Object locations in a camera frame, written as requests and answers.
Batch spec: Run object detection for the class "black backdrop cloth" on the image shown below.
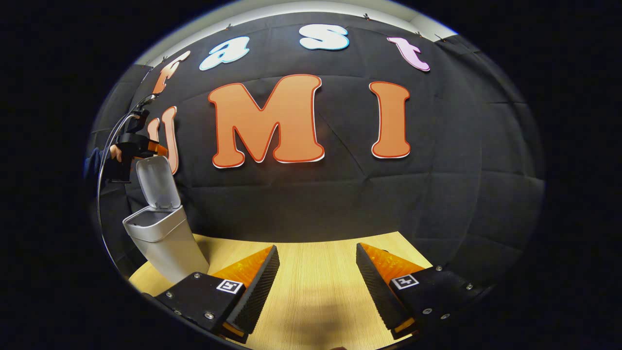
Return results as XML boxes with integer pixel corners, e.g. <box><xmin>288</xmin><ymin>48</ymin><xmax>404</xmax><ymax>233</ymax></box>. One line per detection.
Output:
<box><xmin>87</xmin><ymin>12</ymin><xmax>545</xmax><ymax>287</ymax></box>

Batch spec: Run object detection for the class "white desktop garbage bin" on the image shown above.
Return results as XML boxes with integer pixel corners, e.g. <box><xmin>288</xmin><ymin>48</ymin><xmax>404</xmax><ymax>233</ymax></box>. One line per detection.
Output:
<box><xmin>122</xmin><ymin>156</ymin><xmax>210</xmax><ymax>285</ymax></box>

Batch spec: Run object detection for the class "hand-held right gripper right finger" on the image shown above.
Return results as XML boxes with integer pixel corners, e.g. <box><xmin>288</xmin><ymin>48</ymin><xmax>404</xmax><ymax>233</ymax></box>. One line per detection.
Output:
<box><xmin>356</xmin><ymin>243</ymin><xmax>487</xmax><ymax>341</ymax></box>

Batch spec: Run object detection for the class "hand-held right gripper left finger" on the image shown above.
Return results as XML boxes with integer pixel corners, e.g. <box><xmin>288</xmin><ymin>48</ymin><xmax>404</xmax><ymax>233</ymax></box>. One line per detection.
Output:
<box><xmin>155</xmin><ymin>245</ymin><xmax>281</xmax><ymax>346</ymax></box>

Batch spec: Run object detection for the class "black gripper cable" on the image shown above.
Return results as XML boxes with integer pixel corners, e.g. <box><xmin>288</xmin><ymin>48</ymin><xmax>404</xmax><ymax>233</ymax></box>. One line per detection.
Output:
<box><xmin>96</xmin><ymin>95</ymin><xmax>156</xmax><ymax>278</ymax></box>

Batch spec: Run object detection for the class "wooden desktop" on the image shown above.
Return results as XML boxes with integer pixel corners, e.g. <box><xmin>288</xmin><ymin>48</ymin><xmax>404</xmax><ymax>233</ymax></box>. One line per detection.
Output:
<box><xmin>129</xmin><ymin>231</ymin><xmax>433</xmax><ymax>350</ymax></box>

